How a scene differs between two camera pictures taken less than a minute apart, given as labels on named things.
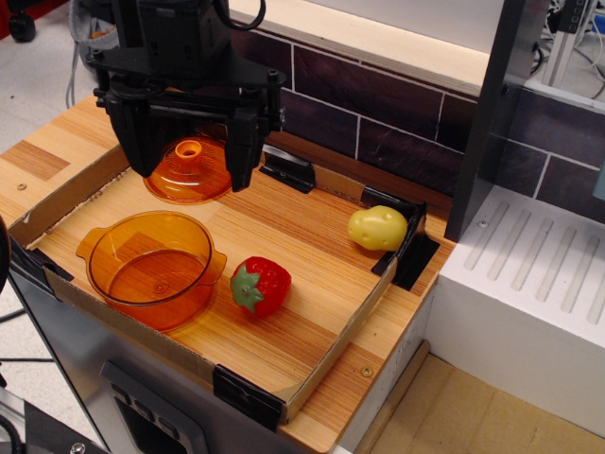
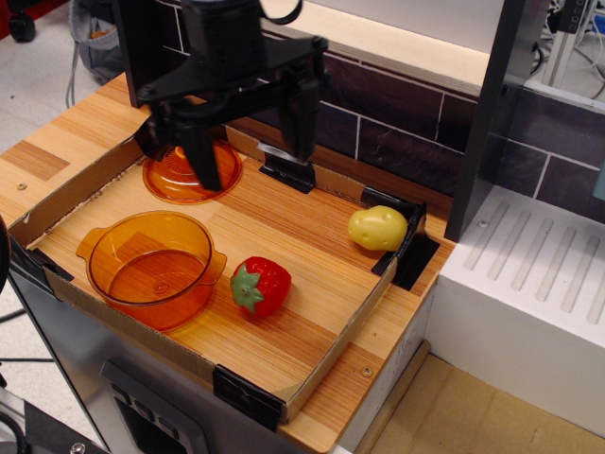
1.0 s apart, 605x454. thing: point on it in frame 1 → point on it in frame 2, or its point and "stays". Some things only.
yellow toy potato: (379, 227) stays
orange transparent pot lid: (190, 170) stays
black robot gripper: (175, 58) → (232, 64)
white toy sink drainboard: (520, 307) stays
